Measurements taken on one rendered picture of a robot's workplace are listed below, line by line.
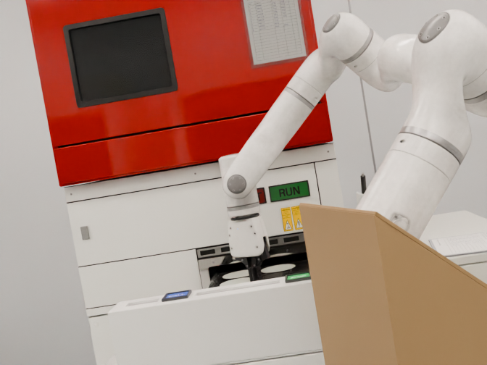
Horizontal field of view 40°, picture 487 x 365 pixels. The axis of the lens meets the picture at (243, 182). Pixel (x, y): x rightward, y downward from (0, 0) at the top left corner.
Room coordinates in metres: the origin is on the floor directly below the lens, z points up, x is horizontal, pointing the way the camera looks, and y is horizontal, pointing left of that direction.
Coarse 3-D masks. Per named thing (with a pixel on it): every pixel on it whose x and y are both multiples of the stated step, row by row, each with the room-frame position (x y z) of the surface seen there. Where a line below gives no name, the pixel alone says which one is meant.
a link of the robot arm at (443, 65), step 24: (432, 24) 1.17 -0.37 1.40; (456, 24) 1.14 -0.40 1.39; (480, 24) 1.15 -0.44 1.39; (432, 48) 1.15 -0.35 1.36; (456, 48) 1.12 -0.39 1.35; (480, 48) 1.14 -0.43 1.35; (432, 72) 1.15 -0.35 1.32; (456, 72) 1.12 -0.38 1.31; (480, 72) 1.15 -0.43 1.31; (432, 96) 1.15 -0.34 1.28; (456, 96) 1.13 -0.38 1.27; (408, 120) 1.18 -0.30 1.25; (432, 120) 1.14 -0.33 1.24; (456, 120) 1.13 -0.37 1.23; (456, 144) 1.13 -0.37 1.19
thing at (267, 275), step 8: (296, 264) 1.87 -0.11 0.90; (304, 264) 1.85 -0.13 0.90; (224, 272) 1.93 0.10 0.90; (264, 272) 1.83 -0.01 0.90; (272, 272) 1.81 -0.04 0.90; (280, 272) 1.80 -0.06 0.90; (288, 272) 1.78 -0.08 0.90; (296, 272) 1.76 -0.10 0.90; (216, 280) 1.83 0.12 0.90; (224, 280) 1.81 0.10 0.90
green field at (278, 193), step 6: (276, 186) 1.97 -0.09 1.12; (282, 186) 1.96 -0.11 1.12; (288, 186) 1.96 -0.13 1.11; (294, 186) 1.96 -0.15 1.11; (300, 186) 1.96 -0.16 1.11; (306, 186) 1.96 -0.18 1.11; (270, 192) 1.97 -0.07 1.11; (276, 192) 1.97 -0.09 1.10; (282, 192) 1.96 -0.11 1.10; (288, 192) 1.96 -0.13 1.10; (294, 192) 1.96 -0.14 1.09; (300, 192) 1.96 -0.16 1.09; (306, 192) 1.96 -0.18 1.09; (276, 198) 1.97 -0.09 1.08; (282, 198) 1.97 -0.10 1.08
